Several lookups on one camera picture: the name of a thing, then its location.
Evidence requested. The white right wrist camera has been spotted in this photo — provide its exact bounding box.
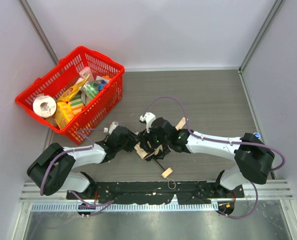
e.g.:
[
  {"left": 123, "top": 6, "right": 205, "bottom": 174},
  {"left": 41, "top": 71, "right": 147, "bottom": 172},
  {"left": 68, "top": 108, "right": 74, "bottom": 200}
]
[{"left": 139, "top": 112, "right": 156, "bottom": 133}]

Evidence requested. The orange plastic package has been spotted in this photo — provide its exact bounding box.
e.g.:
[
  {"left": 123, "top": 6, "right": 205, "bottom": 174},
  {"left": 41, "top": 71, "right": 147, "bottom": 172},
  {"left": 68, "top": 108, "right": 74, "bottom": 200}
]
[{"left": 54, "top": 101, "right": 74, "bottom": 130}]

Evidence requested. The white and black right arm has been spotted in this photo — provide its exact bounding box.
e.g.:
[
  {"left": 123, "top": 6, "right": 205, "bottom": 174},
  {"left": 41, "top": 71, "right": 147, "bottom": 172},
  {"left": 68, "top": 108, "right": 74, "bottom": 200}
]
[{"left": 139, "top": 114, "right": 275, "bottom": 197}]

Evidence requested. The pink white small package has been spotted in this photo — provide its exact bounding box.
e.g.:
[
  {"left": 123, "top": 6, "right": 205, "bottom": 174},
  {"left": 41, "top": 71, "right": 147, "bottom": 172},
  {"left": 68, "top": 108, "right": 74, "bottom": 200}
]
[{"left": 79, "top": 66, "right": 92, "bottom": 79}]

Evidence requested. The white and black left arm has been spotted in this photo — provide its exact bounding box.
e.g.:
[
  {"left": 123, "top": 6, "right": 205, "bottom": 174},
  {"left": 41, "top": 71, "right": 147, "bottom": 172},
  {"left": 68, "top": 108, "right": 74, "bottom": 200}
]
[{"left": 26, "top": 126, "right": 139, "bottom": 199}]

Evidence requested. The clear plastic water bottle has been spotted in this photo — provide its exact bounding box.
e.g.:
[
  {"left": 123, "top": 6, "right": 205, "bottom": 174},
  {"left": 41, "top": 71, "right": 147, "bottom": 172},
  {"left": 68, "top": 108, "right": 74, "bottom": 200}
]
[{"left": 253, "top": 132, "right": 261, "bottom": 139}]

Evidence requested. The red plastic shopping basket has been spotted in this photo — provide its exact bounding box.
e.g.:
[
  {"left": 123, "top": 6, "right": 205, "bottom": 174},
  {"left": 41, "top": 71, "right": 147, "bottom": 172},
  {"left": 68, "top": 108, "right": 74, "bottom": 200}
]
[{"left": 15, "top": 45, "right": 126, "bottom": 146}]

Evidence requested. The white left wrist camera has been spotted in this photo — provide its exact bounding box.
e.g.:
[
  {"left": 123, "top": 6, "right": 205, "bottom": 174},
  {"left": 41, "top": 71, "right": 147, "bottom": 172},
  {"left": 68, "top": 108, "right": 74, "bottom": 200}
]
[{"left": 103, "top": 121, "right": 119, "bottom": 134}]

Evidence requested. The yellow green sponge pack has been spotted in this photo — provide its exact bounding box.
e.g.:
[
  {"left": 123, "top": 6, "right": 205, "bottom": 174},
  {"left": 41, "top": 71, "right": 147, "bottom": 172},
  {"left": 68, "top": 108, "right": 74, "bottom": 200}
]
[{"left": 68, "top": 97, "right": 85, "bottom": 115}]

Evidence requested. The white toilet paper roll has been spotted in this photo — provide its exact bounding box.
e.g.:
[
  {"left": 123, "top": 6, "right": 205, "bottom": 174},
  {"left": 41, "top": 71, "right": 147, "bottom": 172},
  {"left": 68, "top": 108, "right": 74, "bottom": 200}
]
[{"left": 32, "top": 95, "right": 57, "bottom": 119}]

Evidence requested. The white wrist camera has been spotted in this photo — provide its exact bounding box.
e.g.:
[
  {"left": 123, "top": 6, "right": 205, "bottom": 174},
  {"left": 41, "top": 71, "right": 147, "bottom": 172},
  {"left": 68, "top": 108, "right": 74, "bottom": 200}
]
[
  {"left": 139, "top": 112, "right": 156, "bottom": 133},
  {"left": 103, "top": 121, "right": 119, "bottom": 134}
]

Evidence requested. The green white wrapped package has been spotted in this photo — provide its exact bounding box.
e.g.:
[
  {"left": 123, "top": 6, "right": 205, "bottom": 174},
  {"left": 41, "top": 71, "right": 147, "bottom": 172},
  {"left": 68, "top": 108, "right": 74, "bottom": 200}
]
[{"left": 81, "top": 81, "right": 99, "bottom": 100}]

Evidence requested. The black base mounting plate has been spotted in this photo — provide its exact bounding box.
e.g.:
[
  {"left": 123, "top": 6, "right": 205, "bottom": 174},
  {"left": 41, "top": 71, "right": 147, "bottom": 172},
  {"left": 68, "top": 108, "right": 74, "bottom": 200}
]
[{"left": 78, "top": 180, "right": 245, "bottom": 205}]

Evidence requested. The white slotted cable duct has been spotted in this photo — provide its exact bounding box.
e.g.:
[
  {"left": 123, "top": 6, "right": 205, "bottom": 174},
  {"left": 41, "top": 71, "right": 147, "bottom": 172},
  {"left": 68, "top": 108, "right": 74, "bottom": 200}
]
[{"left": 30, "top": 201, "right": 218, "bottom": 213}]

